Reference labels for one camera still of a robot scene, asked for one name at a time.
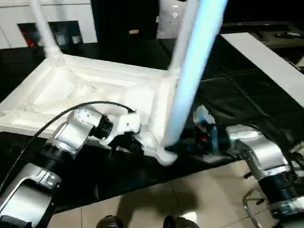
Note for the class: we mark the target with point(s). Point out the white flat board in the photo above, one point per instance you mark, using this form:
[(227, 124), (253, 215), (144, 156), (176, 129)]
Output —
[(266, 64)]

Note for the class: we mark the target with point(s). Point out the black robot right foot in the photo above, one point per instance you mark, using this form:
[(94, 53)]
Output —
[(180, 222)]

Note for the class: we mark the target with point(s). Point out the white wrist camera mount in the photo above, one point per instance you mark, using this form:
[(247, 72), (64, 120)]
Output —
[(128, 123), (204, 116)]

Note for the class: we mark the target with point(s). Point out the black television with red logo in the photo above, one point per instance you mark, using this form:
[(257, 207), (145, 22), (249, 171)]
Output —
[(256, 23)]

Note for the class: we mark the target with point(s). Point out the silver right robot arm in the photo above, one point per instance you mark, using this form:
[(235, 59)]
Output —
[(261, 152)]

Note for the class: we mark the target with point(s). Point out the white plastic table leg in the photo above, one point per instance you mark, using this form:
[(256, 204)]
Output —
[(184, 35), (45, 31), (197, 71)]

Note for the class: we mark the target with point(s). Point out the dark low tv bench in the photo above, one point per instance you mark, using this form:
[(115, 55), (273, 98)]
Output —
[(285, 42)]

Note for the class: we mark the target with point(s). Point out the small white jar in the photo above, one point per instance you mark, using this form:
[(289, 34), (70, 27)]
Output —
[(76, 39)]

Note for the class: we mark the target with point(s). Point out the red packet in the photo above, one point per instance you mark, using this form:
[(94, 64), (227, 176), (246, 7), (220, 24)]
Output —
[(25, 35)]

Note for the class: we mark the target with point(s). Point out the white plastic table top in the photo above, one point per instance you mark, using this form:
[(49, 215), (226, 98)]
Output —
[(83, 83)]

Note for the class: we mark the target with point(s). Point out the black remote control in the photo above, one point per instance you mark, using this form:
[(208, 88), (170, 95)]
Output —
[(287, 35)]

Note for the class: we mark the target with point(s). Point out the black sofa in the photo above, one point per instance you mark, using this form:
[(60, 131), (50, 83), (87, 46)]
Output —
[(128, 23)]

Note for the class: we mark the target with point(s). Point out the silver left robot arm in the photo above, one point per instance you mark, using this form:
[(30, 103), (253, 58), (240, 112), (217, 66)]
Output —
[(47, 161)]

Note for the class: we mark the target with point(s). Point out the silver metal stand frame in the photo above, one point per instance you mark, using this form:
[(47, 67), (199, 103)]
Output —
[(251, 211)]

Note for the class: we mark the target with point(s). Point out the white sideboard cabinet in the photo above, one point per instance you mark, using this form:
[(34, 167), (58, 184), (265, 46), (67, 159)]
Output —
[(59, 12)]

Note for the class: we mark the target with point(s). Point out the black floor stand foot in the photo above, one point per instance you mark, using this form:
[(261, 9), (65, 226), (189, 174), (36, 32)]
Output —
[(247, 175)]

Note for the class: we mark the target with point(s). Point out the grey cushion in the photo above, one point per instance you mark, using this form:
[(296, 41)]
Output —
[(171, 23)]

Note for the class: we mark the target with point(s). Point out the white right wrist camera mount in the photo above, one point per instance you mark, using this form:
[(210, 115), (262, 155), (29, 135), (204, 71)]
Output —
[(204, 116)]

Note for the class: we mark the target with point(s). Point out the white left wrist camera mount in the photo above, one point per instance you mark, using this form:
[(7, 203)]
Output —
[(128, 123)]

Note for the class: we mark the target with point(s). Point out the small tan label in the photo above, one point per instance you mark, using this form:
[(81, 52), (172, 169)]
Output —
[(133, 31)]

